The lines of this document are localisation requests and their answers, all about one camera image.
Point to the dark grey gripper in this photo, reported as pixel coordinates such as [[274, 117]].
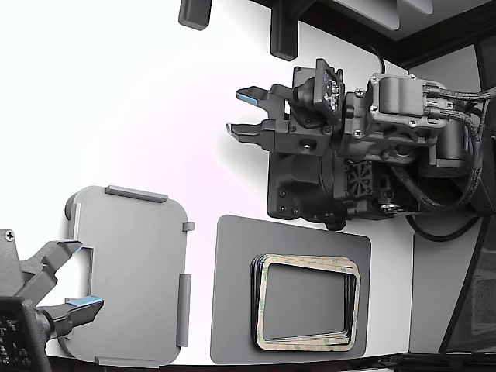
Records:
[[9, 252]]

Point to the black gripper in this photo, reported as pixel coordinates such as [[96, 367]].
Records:
[[310, 141]]

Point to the beige rectangular adhesive frame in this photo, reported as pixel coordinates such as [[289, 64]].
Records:
[[302, 341], [302, 255], [302, 258]]

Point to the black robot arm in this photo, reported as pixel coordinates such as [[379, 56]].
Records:
[[399, 93]]

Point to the grey panel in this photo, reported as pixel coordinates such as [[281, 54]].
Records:
[[368, 13]]

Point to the dark grey textured mat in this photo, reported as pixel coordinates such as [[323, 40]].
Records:
[[232, 271]]

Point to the black mesh side panel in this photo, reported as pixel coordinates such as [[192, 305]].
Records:
[[480, 302]]

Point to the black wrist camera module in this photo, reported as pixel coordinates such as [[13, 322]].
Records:
[[329, 87]]

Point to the black camera mount with board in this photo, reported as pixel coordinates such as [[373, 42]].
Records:
[[23, 341]]

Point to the grey plastic frame holder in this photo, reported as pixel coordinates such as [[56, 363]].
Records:
[[131, 271]]

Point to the black clamp bracket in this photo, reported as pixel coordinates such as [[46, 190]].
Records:
[[284, 31]]

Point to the dark grey clamp bracket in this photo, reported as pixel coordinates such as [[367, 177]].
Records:
[[193, 13]]

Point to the black enclosure frame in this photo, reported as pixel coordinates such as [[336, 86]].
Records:
[[426, 42]]

